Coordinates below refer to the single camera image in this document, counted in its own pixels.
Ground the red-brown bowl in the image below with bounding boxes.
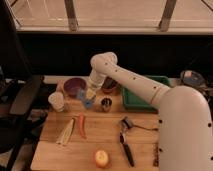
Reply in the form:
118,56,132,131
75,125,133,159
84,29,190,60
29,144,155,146
101,77,118,94

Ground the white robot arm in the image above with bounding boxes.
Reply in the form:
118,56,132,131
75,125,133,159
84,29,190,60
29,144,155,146
89,52,213,171

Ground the black office chair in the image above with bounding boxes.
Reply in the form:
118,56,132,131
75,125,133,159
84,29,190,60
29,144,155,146
0,0,46,171

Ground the grey bowl with lid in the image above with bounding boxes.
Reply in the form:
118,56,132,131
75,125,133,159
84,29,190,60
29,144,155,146
180,70,205,87

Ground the yellow sponge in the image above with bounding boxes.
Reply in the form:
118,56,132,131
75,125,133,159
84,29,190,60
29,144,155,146
86,89,96,100

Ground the bunch of red grapes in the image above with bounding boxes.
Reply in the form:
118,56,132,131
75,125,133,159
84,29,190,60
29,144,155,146
153,143,159,167

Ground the green plastic tray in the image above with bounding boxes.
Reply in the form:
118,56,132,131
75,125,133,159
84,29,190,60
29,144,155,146
122,75,170,113

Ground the blue plastic cup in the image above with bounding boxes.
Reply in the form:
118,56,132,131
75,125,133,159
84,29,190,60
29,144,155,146
77,89,95,109

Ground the wooden cutting board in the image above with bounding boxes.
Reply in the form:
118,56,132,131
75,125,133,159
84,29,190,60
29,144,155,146
30,76,161,171

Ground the purple bowl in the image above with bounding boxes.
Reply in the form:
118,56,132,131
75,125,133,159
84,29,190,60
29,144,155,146
64,77,86,97

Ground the white plastic cup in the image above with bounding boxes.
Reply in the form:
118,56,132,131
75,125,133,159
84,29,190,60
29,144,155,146
48,92,65,112

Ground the metal fork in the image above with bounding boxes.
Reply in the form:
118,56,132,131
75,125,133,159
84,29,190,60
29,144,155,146
133,124,158,131

